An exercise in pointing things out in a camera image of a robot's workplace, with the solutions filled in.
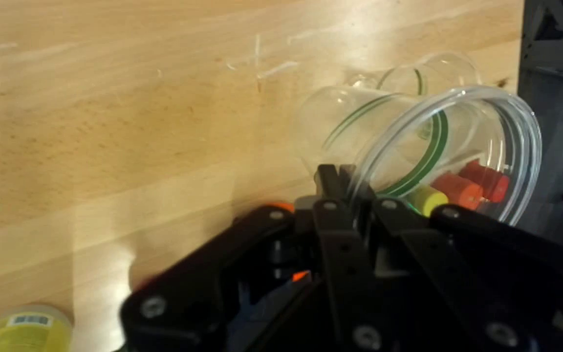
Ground clear plastic cup green stripes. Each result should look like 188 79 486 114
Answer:
297 86 542 227
344 51 482 98

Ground dark metal rack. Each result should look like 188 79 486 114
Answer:
517 0 563 256

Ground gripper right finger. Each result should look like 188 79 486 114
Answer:
339 165 563 352

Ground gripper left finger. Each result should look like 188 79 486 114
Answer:
119 164 386 352

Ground red marker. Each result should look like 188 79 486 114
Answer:
458 160 511 203

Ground yellow marker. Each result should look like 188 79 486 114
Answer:
408 184 450 217

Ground orange marker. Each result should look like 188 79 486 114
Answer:
431 171 484 211

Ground yellow-green labelled container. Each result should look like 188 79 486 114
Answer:
0 304 74 352

